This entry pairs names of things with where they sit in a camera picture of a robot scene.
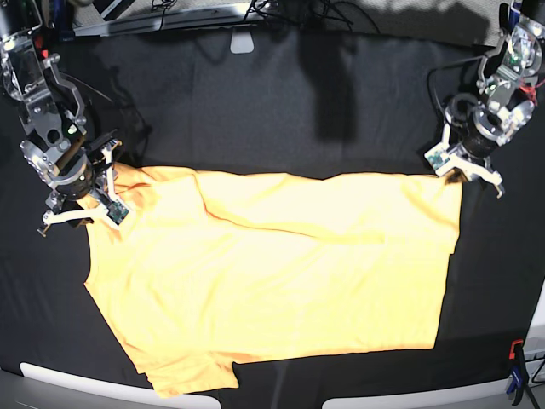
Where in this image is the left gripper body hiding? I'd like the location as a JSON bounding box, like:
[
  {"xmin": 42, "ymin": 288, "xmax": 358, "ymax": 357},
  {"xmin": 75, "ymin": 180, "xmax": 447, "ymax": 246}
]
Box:
[{"xmin": 440, "ymin": 108, "xmax": 502, "ymax": 181}]

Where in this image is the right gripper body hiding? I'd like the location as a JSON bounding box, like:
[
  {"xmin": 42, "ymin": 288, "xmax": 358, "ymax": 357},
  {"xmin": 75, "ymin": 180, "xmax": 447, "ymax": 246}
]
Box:
[{"xmin": 20, "ymin": 131, "xmax": 123, "ymax": 214}]

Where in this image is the yellow t-shirt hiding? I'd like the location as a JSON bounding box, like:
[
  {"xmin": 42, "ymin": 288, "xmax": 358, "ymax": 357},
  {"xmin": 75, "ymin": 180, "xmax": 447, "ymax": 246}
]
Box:
[{"xmin": 85, "ymin": 165, "xmax": 462, "ymax": 398}]

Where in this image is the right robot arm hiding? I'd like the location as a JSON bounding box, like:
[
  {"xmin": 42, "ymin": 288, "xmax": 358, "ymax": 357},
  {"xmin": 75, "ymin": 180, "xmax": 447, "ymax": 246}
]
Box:
[{"xmin": 1, "ymin": 1, "xmax": 130, "ymax": 235}]

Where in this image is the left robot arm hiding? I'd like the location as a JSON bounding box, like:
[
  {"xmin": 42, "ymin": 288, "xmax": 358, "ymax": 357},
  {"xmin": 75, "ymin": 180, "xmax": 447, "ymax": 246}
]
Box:
[{"xmin": 424, "ymin": 1, "xmax": 544, "ymax": 196}]

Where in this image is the red black bar clamp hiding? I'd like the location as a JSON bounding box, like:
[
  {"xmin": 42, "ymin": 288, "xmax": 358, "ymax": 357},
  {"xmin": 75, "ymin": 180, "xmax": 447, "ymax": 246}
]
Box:
[{"xmin": 506, "ymin": 339, "xmax": 528, "ymax": 406}]

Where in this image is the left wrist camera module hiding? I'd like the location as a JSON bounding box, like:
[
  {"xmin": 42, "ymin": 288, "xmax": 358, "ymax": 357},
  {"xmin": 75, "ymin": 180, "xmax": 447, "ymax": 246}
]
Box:
[{"xmin": 424, "ymin": 143, "xmax": 452, "ymax": 176}]

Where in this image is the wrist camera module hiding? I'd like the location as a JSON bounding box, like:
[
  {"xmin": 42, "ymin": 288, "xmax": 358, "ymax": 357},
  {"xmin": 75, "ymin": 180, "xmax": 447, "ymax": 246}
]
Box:
[
  {"xmin": 106, "ymin": 200, "xmax": 129, "ymax": 227},
  {"xmin": 424, "ymin": 143, "xmax": 452, "ymax": 176}
]

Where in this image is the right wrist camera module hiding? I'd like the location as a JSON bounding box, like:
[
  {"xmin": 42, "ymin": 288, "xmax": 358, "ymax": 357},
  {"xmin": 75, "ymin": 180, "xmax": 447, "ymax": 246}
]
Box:
[{"xmin": 106, "ymin": 200, "xmax": 129, "ymax": 227}]

